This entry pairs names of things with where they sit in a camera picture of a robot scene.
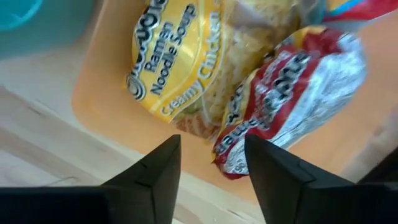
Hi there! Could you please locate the red blue snack packet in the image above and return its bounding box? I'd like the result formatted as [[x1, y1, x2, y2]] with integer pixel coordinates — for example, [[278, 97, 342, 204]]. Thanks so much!
[[322, 0, 398, 23]]

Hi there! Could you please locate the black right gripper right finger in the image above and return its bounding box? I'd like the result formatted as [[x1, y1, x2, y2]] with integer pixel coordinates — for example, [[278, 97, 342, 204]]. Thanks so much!
[[244, 133, 398, 224]]

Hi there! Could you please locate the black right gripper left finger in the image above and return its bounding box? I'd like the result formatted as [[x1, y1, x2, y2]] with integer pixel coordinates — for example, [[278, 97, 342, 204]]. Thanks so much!
[[0, 134, 182, 224]]

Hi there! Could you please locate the orange translucent plastic bin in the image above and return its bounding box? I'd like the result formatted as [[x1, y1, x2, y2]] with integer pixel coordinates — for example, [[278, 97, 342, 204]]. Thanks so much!
[[70, 0, 398, 206]]

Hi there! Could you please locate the teal plastic bin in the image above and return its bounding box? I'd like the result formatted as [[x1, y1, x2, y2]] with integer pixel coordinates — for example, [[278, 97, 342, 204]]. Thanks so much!
[[0, 0, 96, 60]]

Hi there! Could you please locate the red ramen noodle pack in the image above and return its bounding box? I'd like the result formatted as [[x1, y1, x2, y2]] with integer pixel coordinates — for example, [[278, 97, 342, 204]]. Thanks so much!
[[211, 25, 368, 181]]

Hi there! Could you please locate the yellow ramen noodle pack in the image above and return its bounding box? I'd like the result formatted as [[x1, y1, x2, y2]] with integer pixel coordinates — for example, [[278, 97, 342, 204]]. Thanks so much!
[[125, 0, 301, 139]]

